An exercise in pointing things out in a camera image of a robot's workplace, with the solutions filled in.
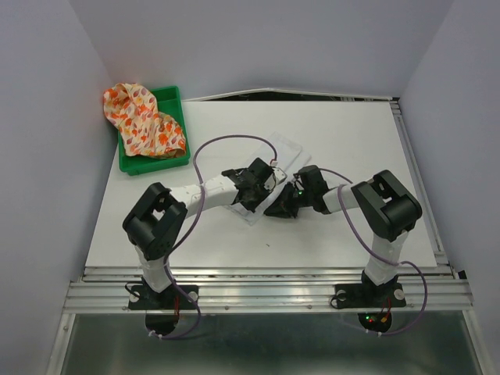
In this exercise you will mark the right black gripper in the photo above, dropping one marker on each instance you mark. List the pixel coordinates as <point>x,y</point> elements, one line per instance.
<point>281,206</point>

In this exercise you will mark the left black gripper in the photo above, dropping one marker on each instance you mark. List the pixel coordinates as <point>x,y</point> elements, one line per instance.
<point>251,206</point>

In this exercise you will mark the white skirt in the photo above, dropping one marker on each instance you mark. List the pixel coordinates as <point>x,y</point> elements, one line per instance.
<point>291,157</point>

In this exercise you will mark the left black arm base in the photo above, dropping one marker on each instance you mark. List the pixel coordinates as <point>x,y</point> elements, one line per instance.
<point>162,318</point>

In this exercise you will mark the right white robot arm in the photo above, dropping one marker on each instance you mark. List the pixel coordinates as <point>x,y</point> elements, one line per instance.
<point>389,208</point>

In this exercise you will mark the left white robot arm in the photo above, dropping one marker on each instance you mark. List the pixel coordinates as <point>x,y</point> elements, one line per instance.
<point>155,221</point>

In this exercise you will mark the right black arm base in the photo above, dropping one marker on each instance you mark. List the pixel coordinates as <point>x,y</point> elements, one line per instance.
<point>375,303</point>

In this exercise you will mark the green plastic bin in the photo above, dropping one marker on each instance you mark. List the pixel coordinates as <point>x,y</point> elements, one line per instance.
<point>169,102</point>

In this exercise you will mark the orange floral skirt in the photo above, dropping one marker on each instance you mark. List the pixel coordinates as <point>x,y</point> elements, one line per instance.
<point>144,130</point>

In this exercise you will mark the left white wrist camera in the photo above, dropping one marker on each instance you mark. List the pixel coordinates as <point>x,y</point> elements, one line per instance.
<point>278,176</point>

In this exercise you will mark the aluminium right side rail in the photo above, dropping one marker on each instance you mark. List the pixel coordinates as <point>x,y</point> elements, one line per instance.
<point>428,217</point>

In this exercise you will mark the aluminium front rail frame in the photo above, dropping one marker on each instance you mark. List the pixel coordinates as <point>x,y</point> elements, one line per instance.
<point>253,290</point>

